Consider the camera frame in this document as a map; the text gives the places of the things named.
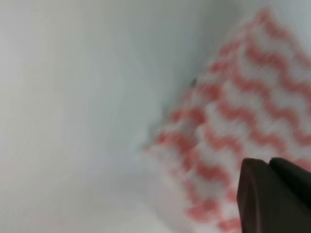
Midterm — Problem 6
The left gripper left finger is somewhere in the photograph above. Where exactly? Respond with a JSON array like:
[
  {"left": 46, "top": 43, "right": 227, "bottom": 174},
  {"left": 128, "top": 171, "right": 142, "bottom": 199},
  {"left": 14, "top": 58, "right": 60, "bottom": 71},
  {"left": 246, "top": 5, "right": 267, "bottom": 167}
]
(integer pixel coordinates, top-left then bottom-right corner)
[{"left": 237, "top": 158, "right": 311, "bottom": 233}]

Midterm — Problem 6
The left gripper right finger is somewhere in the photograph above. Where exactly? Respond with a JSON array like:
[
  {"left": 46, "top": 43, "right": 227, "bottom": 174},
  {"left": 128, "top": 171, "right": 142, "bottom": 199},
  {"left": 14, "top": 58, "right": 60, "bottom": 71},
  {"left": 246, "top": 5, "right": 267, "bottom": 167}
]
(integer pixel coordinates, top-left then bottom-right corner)
[{"left": 269, "top": 158, "right": 311, "bottom": 209}]

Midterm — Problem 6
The pink white wavy towel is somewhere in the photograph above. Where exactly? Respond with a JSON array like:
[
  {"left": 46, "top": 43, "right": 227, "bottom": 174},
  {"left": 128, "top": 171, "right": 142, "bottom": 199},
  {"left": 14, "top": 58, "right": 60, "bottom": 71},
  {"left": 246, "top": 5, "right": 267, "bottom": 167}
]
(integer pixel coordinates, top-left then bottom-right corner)
[{"left": 147, "top": 8, "right": 311, "bottom": 233}]

